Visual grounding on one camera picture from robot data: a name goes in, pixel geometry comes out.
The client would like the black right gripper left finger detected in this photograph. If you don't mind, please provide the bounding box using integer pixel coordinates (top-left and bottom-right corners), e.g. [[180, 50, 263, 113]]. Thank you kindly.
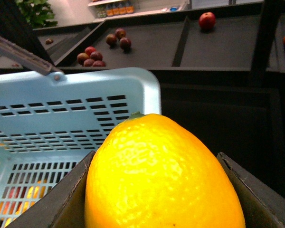
[[8, 151, 95, 228]]

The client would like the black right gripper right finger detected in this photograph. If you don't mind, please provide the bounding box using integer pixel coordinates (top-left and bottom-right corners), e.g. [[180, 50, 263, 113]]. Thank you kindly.
[[217, 152, 285, 228]]

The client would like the light blue plastic basket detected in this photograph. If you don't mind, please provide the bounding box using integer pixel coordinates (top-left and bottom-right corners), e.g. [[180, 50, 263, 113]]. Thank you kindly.
[[0, 68, 161, 228]]

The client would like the yellow lemon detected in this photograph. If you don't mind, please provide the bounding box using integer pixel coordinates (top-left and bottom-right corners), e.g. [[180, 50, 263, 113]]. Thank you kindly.
[[85, 113, 246, 228]]

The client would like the black upper display tray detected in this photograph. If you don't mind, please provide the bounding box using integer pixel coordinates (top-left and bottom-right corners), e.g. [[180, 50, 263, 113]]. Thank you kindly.
[[33, 0, 285, 74]]

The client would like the green potted plant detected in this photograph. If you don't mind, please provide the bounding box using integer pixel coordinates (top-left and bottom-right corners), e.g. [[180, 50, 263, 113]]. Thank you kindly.
[[15, 0, 58, 29]]

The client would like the lone red apple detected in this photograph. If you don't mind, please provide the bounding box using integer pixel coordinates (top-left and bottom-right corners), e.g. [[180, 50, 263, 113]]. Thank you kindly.
[[198, 12, 216, 30]]

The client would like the shelf of bottled goods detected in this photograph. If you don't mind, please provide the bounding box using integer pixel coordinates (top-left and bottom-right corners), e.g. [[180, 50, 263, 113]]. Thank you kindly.
[[88, 0, 190, 20]]

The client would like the brown basket handle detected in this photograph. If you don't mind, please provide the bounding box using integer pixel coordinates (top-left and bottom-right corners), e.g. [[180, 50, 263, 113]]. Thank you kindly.
[[0, 36, 64, 76]]

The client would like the black metal shelf post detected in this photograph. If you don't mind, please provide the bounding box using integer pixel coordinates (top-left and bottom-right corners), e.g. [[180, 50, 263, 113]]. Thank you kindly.
[[250, 0, 283, 75]]

